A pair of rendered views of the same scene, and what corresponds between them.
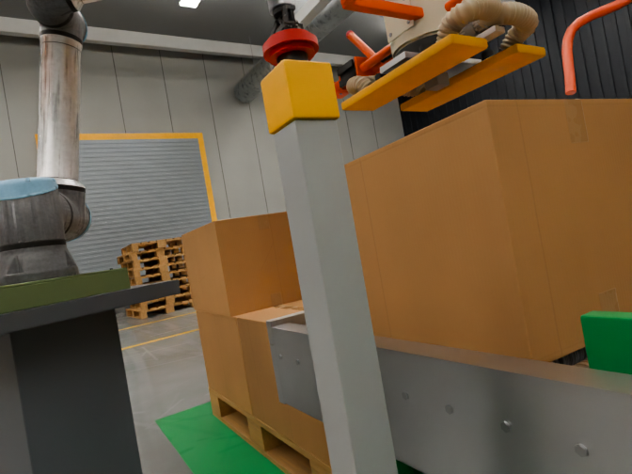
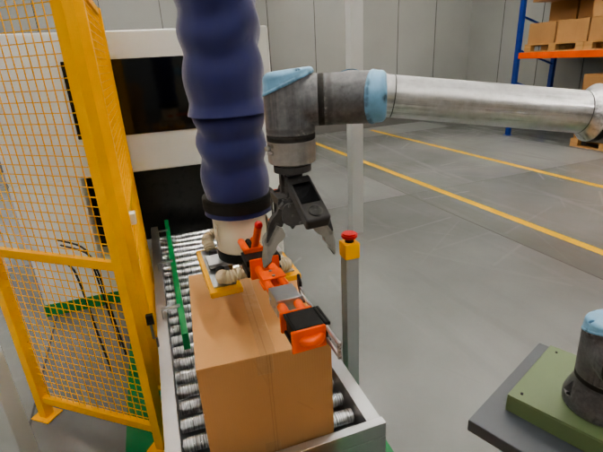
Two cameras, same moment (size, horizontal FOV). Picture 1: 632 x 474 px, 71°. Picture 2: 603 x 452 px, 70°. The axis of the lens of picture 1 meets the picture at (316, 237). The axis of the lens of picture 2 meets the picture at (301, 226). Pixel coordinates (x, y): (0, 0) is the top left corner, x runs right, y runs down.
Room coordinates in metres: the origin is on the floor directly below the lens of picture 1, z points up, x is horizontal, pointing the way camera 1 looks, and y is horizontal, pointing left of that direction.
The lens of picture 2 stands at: (2.24, 0.17, 1.74)
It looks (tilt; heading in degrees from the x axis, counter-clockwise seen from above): 21 degrees down; 193
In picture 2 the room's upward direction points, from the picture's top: 3 degrees counter-clockwise
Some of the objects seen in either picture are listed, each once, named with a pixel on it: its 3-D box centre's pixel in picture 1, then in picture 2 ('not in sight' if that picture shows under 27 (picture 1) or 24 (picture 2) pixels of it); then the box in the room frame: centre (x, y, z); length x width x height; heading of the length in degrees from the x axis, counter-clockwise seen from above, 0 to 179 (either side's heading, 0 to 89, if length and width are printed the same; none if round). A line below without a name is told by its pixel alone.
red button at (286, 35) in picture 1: (292, 55); (349, 237); (0.55, -0.01, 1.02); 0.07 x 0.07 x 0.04
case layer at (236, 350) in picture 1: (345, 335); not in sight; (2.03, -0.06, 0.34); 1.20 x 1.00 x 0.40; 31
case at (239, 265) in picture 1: (243, 263); not in sight; (2.17, 0.37, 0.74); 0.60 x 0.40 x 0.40; 30
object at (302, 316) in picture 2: not in sight; (301, 328); (1.49, -0.01, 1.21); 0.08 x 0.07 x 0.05; 32
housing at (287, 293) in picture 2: not in sight; (284, 299); (1.38, -0.08, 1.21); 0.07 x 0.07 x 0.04; 32
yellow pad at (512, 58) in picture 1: (463, 76); (216, 265); (1.03, -0.40, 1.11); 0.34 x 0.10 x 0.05; 32
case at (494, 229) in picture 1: (458, 233); (254, 350); (1.00, -0.32, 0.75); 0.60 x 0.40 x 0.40; 27
